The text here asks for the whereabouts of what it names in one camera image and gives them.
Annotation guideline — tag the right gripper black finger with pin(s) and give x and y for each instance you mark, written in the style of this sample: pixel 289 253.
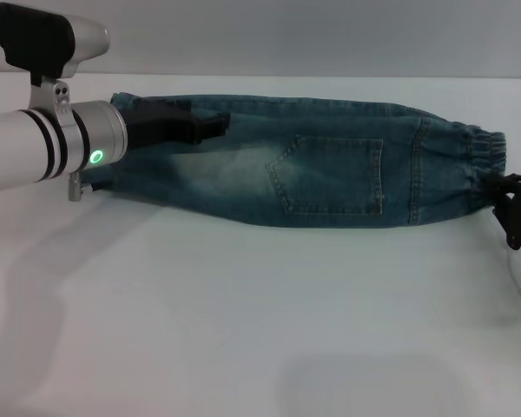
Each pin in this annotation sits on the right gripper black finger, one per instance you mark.
pixel 512 226
pixel 499 187

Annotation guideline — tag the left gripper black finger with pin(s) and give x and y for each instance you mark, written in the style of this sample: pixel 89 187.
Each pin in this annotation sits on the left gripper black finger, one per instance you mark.
pixel 160 106
pixel 213 127

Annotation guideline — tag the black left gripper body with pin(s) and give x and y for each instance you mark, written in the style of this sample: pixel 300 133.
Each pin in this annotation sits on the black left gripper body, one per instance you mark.
pixel 160 128

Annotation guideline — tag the blue denim shorts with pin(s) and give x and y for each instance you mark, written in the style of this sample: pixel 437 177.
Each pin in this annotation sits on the blue denim shorts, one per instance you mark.
pixel 330 174

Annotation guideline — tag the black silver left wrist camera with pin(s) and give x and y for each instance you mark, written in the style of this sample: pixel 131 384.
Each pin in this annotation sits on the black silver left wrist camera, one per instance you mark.
pixel 34 39

